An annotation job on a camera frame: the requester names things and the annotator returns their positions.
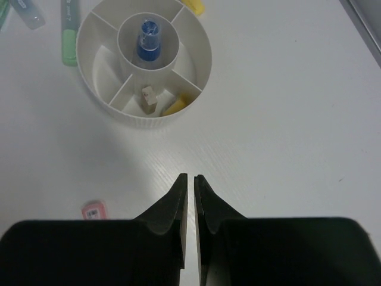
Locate green highlighter pen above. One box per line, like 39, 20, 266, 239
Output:
61, 0, 80, 67

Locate translucent green stapler case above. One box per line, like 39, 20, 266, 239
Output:
0, 0, 10, 30

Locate yellow highlighter pen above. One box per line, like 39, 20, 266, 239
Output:
181, 0, 205, 16

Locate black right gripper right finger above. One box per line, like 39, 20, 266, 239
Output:
194, 175, 380, 285

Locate white round divided organizer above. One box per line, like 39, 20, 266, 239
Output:
76, 1, 212, 128

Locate light blue eraser case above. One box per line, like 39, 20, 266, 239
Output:
10, 0, 45, 30

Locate aluminium table frame rail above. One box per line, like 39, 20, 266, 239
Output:
348, 0, 380, 65

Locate pink highlighter pen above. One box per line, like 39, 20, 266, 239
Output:
81, 200, 108, 220

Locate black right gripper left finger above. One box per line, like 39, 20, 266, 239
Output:
1, 173, 188, 285

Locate small beige eraser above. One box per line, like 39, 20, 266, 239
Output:
140, 86, 158, 114

